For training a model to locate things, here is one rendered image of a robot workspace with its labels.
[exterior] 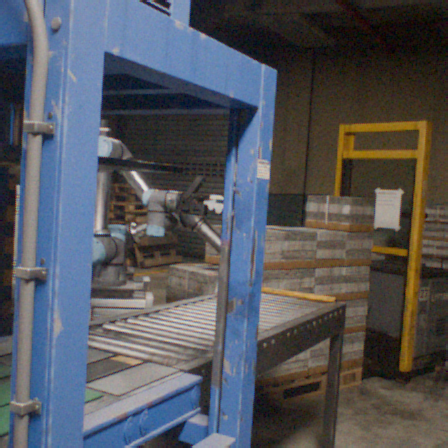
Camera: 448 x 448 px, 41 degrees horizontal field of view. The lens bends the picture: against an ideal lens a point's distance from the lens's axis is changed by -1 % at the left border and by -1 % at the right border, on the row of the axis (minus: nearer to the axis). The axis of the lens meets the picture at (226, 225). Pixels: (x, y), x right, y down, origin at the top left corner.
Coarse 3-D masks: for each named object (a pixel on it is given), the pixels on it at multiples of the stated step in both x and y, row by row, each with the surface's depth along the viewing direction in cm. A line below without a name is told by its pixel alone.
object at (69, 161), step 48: (48, 0) 83; (96, 0) 85; (48, 48) 83; (96, 48) 86; (48, 96) 83; (96, 96) 87; (48, 144) 83; (96, 144) 88; (48, 192) 83; (48, 240) 83; (48, 288) 83; (48, 336) 84; (48, 384) 84; (48, 432) 84
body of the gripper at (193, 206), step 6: (180, 198) 245; (192, 198) 243; (198, 198) 241; (180, 204) 246; (186, 204) 245; (192, 204) 242; (198, 204) 242; (204, 204) 244; (180, 210) 245; (186, 210) 246; (192, 210) 242; (198, 210) 242; (204, 210) 243
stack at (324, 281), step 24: (192, 264) 354; (216, 264) 364; (168, 288) 345; (192, 288) 330; (288, 288) 361; (312, 288) 376; (336, 288) 392; (288, 360) 366; (312, 360) 382; (288, 384) 368; (264, 408) 355
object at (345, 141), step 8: (344, 128) 465; (344, 136) 471; (352, 136) 468; (344, 144) 472; (352, 144) 468; (344, 160) 466; (344, 168) 466; (336, 176) 469; (344, 176) 466; (336, 184) 469; (344, 184) 470; (336, 192) 469; (344, 192) 470
